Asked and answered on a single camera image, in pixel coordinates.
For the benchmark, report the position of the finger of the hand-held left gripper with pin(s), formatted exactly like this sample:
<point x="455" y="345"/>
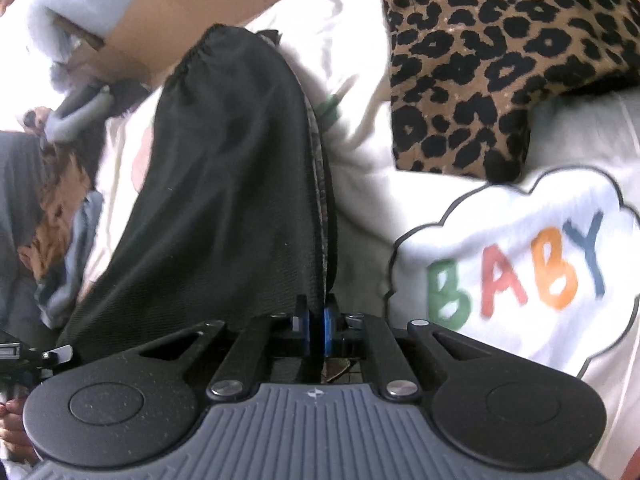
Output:
<point x="55" y="356"/>

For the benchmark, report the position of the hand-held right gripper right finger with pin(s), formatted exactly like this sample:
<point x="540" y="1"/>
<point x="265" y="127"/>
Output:
<point x="330" y="325"/>

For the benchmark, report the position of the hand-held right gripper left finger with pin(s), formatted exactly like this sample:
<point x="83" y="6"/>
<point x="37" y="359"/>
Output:
<point x="300" y="324"/>

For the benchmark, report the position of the black bear-print shorts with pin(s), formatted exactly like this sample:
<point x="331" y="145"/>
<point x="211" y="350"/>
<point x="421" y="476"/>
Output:
<point x="225" y="185"/>

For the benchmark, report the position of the person's left hand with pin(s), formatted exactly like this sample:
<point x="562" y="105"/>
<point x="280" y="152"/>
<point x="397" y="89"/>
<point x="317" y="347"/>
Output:
<point x="15" y="435"/>

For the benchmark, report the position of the light blue cloth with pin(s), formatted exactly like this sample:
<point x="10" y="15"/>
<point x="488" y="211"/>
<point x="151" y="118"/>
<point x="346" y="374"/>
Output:
<point x="75" y="260"/>

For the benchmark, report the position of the white bear-print bedsheet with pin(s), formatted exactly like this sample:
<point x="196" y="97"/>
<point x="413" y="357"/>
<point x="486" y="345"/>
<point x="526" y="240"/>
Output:
<point x="365" y="195"/>

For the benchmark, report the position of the brown garment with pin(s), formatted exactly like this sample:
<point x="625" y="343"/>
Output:
<point x="55" y="220"/>

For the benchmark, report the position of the dark grey pillow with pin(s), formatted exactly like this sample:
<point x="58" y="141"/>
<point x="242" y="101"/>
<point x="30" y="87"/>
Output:
<point x="17" y="200"/>

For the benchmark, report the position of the grey plush toy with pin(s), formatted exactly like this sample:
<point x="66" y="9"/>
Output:
<point x="75" y="115"/>

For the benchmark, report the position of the black garment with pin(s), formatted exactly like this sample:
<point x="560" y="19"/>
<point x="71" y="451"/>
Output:
<point x="125" y="97"/>

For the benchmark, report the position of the leopard print cloth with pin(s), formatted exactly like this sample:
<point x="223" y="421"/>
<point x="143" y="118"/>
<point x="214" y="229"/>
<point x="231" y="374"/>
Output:
<point x="500" y="60"/>

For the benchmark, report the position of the flattened cardboard box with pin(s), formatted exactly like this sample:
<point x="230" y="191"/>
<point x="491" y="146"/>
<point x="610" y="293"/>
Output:
<point x="175" y="5"/>

